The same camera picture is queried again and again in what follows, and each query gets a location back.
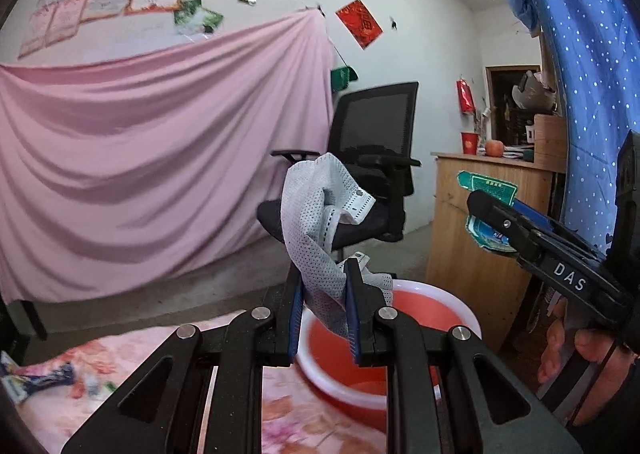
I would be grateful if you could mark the red hanging ornament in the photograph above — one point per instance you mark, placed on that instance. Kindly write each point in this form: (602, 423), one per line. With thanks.
(465, 96)

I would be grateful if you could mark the small wooden box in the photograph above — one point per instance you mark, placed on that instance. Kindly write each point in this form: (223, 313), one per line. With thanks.
(550, 141)

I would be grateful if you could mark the pink hanging sheet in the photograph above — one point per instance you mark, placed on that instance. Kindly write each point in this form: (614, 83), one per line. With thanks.
(150, 134)

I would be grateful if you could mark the grey mesh cloth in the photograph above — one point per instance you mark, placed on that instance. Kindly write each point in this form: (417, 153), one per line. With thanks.
(305, 214)

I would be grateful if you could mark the person's right hand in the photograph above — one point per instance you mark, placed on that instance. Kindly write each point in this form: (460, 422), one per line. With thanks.
(595, 349)

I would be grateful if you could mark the black table leg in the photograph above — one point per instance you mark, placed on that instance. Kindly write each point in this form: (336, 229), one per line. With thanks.
(30, 321)

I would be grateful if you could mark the blue polka dot curtain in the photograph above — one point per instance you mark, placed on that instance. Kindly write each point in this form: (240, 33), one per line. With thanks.
(590, 59)

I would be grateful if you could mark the red paper wall poster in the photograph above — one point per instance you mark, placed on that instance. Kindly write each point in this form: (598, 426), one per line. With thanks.
(359, 24)

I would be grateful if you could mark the red plastic basin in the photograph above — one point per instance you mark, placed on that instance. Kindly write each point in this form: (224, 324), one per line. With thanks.
(425, 314)

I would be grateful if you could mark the green hanging flag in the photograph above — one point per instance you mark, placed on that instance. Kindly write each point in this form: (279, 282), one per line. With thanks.
(342, 78)

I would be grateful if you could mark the orange fruit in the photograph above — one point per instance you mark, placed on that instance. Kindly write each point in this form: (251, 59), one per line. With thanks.
(494, 148)

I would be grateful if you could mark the teal snack wrapper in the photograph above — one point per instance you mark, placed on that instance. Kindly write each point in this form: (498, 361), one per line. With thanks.
(487, 184)

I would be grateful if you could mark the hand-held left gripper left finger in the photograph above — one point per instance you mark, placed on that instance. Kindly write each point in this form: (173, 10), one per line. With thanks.
(296, 316)

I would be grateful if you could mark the red cup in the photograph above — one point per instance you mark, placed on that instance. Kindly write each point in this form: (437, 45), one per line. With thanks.
(469, 143)

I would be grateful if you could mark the pink floral blanket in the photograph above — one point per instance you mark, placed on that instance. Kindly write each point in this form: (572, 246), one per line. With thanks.
(300, 414)

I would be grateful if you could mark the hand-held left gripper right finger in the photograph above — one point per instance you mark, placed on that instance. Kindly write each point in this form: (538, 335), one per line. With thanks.
(354, 321)

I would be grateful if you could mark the wooden cabinet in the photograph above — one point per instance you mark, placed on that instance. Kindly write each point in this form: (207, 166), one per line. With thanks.
(450, 234)

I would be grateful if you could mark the green wall packet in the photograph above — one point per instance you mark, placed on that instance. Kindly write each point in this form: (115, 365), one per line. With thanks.
(197, 16)

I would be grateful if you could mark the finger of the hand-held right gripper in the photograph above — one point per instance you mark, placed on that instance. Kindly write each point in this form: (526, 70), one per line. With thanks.
(500, 219)
(545, 220)

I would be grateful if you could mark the long blue snack wrapper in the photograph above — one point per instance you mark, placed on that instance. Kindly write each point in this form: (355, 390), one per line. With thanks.
(45, 376)

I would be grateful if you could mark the dark wooden doorway shelf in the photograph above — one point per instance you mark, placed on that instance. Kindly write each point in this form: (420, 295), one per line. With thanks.
(500, 84)

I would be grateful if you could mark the black office chair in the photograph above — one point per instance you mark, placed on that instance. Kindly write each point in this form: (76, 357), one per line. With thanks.
(375, 119)

